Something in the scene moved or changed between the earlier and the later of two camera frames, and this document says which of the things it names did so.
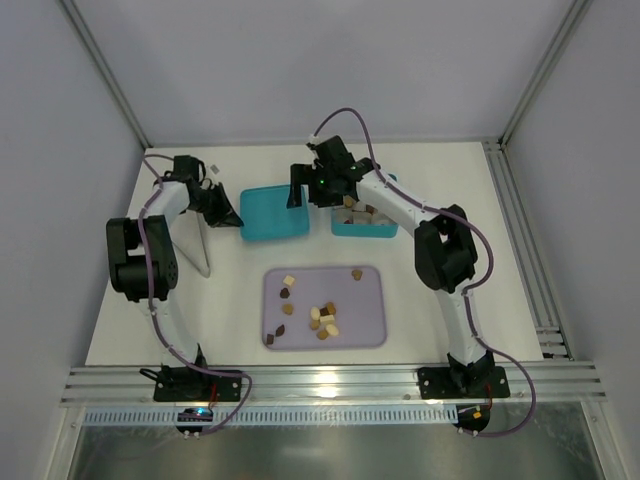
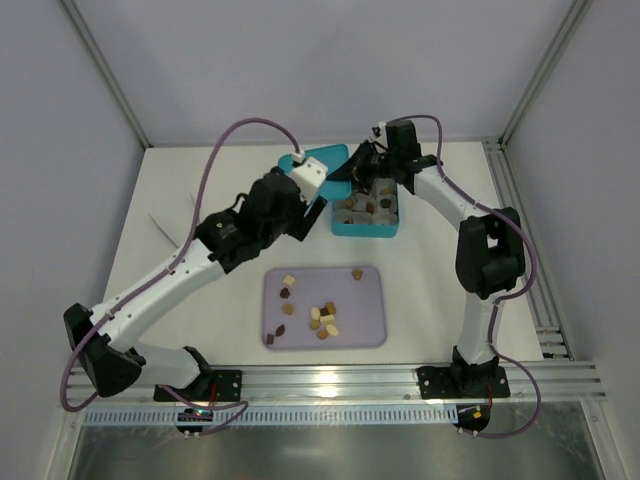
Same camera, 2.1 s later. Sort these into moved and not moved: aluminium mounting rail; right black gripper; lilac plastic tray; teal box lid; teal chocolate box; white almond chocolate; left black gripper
Moved: teal box lid; left black gripper; right black gripper
Not moved: teal chocolate box; lilac plastic tray; aluminium mounting rail; white almond chocolate
